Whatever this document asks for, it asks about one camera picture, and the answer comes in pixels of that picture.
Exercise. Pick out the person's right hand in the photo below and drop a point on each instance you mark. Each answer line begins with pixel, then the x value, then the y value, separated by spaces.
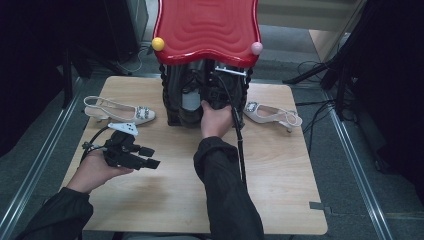
pixel 215 121

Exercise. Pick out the black tripod stand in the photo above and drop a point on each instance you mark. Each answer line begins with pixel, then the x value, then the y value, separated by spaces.
pixel 333 66

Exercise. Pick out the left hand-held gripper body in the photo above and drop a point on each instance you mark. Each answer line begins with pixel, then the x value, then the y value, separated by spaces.
pixel 120 151

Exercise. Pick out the grey tape piece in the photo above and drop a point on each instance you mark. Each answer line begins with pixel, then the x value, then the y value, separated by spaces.
pixel 320 206

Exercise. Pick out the red and black shoe rack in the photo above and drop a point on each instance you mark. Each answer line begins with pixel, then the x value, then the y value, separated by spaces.
pixel 206 26

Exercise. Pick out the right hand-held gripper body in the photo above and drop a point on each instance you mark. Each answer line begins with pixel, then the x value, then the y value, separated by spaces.
pixel 216 95

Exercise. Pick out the white slingback heeled shoe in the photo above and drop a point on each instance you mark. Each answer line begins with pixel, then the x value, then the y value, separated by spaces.
pixel 265 113
pixel 140 115

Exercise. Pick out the person's left hand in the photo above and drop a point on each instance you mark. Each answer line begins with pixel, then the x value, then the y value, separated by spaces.
pixel 93 170

